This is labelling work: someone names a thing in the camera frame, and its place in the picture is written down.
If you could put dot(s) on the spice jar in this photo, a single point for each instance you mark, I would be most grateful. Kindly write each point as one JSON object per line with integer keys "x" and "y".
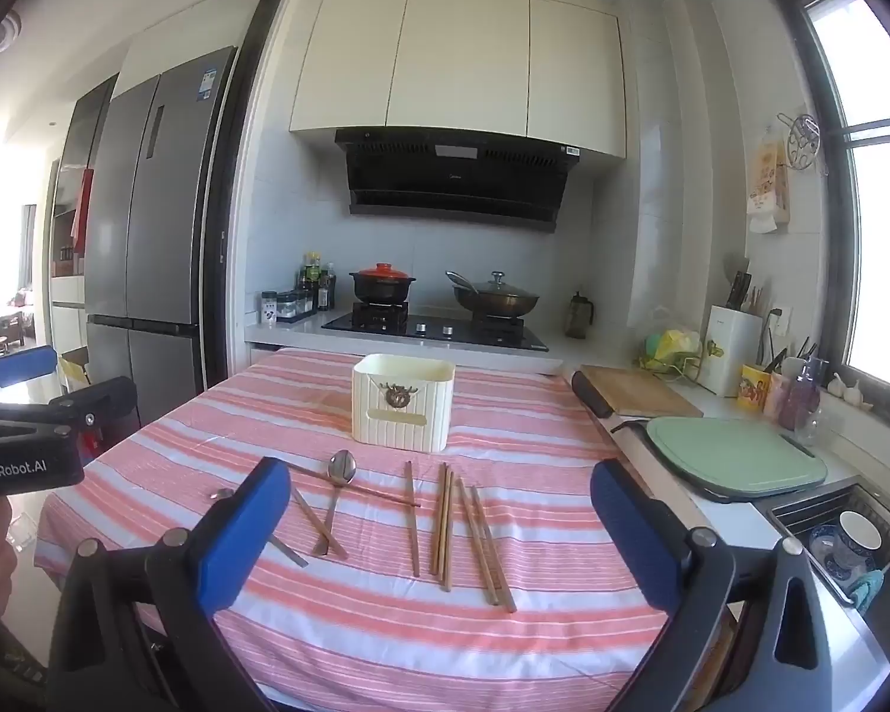
{"x": 288, "y": 305}
{"x": 269, "y": 309}
{"x": 305, "y": 302}

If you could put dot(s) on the green cutting board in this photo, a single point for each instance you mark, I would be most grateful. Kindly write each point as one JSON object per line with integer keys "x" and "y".
{"x": 734, "y": 456}

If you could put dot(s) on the red hanging cloth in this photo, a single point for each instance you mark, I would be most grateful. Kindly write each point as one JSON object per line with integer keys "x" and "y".
{"x": 83, "y": 208}

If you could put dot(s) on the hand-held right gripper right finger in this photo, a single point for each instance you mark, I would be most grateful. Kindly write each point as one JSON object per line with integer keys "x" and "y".
{"x": 630, "y": 534}

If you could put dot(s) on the white wall socket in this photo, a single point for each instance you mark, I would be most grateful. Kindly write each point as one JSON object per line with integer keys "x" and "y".
{"x": 780, "y": 320}

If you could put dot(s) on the dark water jug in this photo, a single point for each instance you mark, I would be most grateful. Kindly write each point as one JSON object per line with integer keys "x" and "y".
{"x": 580, "y": 317}

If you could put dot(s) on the small silver spoon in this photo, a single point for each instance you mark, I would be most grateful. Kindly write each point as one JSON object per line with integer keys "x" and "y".
{"x": 221, "y": 494}

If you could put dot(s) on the black clay pot red lid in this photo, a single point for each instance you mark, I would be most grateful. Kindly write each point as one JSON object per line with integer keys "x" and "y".
{"x": 382, "y": 287}

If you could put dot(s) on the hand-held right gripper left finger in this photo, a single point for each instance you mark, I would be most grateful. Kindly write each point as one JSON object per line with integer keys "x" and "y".
{"x": 245, "y": 526}

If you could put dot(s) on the hanging paper packet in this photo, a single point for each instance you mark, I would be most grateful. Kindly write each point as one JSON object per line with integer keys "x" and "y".
{"x": 768, "y": 185}

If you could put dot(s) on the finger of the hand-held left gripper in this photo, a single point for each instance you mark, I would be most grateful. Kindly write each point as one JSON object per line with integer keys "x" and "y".
{"x": 26, "y": 365}
{"x": 96, "y": 400}

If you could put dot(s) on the yellow bag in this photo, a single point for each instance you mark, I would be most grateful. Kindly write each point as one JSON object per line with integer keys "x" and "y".
{"x": 74, "y": 371}

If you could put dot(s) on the pink striped tablecloth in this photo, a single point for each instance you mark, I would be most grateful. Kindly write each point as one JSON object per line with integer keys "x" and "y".
{"x": 415, "y": 645}

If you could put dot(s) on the teal cloth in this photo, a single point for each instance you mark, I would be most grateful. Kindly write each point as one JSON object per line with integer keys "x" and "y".
{"x": 868, "y": 587}

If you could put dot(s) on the black padded bar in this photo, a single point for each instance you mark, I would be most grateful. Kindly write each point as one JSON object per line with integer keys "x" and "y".
{"x": 592, "y": 394}

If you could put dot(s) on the wok with glass lid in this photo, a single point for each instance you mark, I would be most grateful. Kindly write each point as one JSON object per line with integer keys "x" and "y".
{"x": 497, "y": 302}

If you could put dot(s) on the grey refrigerator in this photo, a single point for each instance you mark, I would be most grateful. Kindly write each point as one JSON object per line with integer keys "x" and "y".
{"x": 156, "y": 237}

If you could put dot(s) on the wooden cutting board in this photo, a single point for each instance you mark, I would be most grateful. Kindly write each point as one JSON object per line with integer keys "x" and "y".
{"x": 638, "y": 393}

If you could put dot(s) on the steel sink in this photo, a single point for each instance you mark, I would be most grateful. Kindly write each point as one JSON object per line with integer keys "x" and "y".
{"x": 793, "y": 515}

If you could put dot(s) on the black gas hob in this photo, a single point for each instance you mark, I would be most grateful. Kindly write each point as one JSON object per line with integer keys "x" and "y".
{"x": 437, "y": 328}

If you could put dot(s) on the dark sauce bottle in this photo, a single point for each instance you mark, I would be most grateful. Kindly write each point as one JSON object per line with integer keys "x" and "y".
{"x": 327, "y": 288}
{"x": 311, "y": 273}

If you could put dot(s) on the dark glass cabinet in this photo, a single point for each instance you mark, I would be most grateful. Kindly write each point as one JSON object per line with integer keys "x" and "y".
{"x": 89, "y": 126}

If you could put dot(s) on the white ribbed utensil holder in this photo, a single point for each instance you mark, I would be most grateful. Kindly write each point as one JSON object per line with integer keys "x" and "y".
{"x": 404, "y": 415}

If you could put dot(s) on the white wall cabinet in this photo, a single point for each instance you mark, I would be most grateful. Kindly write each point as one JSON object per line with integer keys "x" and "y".
{"x": 460, "y": 67}

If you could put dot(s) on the black range hood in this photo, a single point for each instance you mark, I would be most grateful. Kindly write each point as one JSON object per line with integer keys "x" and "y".
{"x": 452, "y": 178}

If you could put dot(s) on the pink cup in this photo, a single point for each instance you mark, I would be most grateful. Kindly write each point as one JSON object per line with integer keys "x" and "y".
{"x": 775, "y": 397}

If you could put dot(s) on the purple soap bottle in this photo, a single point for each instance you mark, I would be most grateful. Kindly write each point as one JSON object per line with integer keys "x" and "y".
{"x": 801, "y": 400}

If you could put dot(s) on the green and yellow plastic bags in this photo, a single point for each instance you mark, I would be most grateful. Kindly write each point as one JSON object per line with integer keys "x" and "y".
{"x": 671, "y": 347}

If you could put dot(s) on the white knife block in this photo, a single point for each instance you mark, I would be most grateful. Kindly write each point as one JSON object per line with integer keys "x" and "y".
{"x": 730, "y": 352}

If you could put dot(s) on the dark window frame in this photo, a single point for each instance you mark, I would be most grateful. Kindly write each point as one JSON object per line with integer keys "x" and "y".
{"x": 860, "y": 126}

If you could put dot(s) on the yellow printed cup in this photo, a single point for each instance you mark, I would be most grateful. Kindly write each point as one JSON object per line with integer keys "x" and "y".
{"x": 753, "y": 389}

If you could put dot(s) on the garlic bulb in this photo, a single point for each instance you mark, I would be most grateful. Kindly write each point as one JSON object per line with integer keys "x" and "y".
{"x": 853, "y": 391}
{"x": 836, "y": 386}

